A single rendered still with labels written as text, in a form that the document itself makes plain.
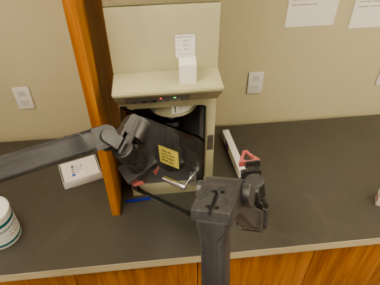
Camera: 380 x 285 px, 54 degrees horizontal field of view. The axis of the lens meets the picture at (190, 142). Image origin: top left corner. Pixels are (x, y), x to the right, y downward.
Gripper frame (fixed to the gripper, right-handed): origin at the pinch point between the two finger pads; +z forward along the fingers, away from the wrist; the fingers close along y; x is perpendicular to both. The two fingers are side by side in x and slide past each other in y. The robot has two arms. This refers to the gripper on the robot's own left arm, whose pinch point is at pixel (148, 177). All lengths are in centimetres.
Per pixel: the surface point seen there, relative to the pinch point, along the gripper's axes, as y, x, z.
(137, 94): -12.0, -12.7, -18.6
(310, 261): -29, 39, 62
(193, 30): -35.7, -16.4, -22.1
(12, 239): 52, -23, 15
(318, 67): -89, -19, 46
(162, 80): -20.6, -14.2, -15.1
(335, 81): -95, -13, 56
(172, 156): -9.7, -4.0, 5.5
